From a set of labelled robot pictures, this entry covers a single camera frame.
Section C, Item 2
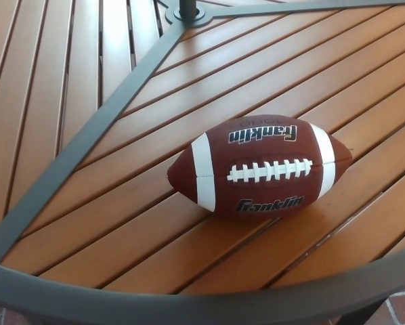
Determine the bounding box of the brown Franklin football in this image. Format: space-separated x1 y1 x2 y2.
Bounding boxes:
167 116 354 216

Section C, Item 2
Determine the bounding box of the round wood slat table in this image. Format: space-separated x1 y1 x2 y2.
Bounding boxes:
0 0 405 325

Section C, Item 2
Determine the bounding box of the dark umbrella pole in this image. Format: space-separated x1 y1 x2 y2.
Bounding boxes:
178 0 198 18

